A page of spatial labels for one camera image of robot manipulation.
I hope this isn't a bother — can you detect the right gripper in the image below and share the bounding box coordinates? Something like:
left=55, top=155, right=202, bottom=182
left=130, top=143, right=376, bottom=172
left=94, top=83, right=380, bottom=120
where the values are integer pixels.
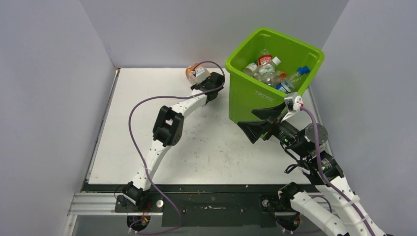
left=237, top=101, right=308, bottom=156

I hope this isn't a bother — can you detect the green plastic bin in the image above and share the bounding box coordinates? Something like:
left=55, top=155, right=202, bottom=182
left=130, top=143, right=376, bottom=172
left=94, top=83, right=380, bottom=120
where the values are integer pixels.
left=225, top=28, right=325, bottom=123

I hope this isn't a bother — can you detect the pepsi bottle blue cap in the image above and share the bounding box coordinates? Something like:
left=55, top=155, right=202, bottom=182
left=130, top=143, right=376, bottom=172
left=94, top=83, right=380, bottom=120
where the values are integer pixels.
left=275, top=66, right=310, bottom=94

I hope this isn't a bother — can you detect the brown label red cap bottle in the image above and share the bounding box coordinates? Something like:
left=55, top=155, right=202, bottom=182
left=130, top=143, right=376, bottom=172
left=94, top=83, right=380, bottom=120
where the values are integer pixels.
left=242, top=62, right=258, bottom=76

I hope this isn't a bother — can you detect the orange crushed bottle top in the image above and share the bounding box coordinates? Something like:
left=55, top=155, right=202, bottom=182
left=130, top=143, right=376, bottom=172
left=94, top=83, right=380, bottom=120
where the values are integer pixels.
left=185, top=63, right=198, bottom=85

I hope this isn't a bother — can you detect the orange crushed bottle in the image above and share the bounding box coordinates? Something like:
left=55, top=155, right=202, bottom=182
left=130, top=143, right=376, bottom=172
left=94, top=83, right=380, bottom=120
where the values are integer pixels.
left=276, top=71, right=287, bottom=83
left=185, top=63, right=198, bottom=85

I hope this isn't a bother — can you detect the clear bottle no label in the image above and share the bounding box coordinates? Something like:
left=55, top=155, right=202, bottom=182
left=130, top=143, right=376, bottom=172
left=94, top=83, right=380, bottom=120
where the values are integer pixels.
left=252, top=70, right=279, bottom=88

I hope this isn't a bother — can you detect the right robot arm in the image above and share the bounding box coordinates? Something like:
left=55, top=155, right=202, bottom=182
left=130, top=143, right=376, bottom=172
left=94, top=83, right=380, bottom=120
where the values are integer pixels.
left=237, top=104, right=386, bottom=236

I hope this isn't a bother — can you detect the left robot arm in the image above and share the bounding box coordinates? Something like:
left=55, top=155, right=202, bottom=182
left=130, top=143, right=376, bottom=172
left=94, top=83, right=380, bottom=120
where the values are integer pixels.
left=122, top=72, right=225, bottom=212

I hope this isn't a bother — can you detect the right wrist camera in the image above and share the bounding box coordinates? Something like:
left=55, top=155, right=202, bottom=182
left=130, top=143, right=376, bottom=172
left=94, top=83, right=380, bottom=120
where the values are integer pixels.
left=281, top=92, right=303, bottom=121

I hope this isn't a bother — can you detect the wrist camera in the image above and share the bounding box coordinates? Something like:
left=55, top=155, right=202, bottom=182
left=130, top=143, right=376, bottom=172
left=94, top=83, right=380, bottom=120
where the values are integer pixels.
left=281, top=92, right=303, bottom=121
left=194, top=66, right=210, bottom=85

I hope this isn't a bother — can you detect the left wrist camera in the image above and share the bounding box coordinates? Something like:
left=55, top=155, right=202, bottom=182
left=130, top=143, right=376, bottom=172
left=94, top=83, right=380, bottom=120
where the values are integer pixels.
left=194, top=66, right=210, bottom=85

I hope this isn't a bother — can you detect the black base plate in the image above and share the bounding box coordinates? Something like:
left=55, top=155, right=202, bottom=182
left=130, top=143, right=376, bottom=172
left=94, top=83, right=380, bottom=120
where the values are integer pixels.
left=81, top=184, right=343, bottom=228

